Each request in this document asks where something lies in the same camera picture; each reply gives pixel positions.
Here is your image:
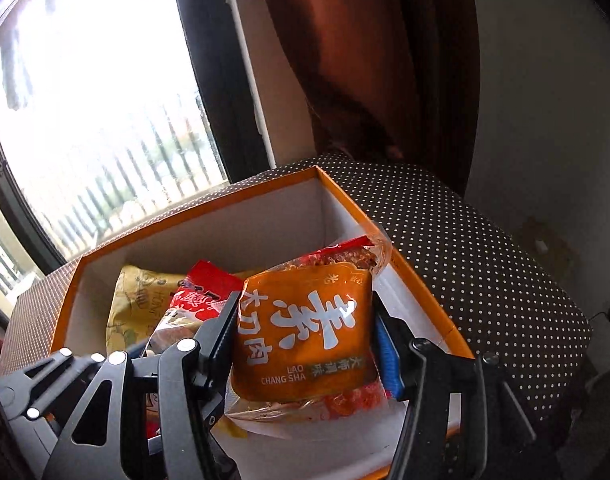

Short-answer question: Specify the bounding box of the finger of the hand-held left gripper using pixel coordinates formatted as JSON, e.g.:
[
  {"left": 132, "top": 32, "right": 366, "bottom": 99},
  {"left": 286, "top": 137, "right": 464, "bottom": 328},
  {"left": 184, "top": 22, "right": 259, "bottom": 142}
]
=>
[{"left": 0, "top": 347, "right": 108, "bottom": 428}]

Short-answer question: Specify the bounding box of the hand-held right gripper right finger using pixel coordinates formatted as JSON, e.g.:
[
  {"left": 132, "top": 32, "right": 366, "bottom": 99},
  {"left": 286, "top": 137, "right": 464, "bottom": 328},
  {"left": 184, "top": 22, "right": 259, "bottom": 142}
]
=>
[{"left": 372, "top": 292, "right": 538, "bottom": 480}]

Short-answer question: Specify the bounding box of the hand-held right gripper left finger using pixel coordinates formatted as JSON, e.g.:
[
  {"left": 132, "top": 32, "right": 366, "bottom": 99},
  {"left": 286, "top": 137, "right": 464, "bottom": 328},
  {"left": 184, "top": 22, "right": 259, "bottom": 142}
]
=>
[{"left": 49, "top": 291, "right": 243, "bottom": 480}]

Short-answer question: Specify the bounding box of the red snack packet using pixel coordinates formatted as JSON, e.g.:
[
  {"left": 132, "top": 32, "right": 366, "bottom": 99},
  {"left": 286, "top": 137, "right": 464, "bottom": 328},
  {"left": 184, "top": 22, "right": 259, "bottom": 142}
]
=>
[{"left": 148, "top": 259, "right": 247, "bottom": 358}]

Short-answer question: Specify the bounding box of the orange label snack packet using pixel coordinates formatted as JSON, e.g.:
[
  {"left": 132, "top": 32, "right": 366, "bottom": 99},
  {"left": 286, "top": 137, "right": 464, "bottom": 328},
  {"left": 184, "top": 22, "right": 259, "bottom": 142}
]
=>
[{"left": 224, "top": 220, "right": 395, "bottom": 420}]

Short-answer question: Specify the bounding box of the yellow illustrated snack packet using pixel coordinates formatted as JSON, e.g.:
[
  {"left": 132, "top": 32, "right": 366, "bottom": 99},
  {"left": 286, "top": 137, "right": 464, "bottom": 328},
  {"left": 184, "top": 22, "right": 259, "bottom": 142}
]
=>
[{"left": 106, "top": 264, "right": 188, "bottom": 356}]

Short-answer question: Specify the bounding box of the pale yellow crimped snack packet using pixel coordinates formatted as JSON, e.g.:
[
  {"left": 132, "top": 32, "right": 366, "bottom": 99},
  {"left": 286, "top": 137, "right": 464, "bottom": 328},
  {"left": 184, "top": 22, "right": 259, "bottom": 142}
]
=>
[{"left": 216, "top": 407, "right": 250, "bottom": 440}]

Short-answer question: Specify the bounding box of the orange cardboard box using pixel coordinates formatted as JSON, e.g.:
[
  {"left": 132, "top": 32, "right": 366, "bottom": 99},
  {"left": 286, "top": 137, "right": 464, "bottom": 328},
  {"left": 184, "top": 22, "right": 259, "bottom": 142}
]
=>
[{"left": 49, "top": 164, "right": 476, "bottom": 480}]

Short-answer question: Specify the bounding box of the balcony railing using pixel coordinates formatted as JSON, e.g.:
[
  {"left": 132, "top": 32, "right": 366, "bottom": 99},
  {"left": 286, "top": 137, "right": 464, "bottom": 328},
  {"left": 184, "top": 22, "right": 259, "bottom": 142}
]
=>
[{"left": 32, "top": 102, "right": 226, "bottom": 261}]

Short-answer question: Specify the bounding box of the dark brown curtain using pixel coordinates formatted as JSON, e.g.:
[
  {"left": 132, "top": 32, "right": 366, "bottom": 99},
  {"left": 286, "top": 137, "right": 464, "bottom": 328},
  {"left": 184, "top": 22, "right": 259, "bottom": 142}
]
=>
[{"left": 255, "top": 0, "right": 482, "bottom": 202}]

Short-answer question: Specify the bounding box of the black window frame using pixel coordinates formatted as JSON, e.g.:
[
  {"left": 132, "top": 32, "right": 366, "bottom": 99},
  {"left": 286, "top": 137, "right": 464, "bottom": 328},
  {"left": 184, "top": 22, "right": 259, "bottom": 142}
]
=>
[{"left": 0, "top": 0, "right": 276, "bottom": 321}]

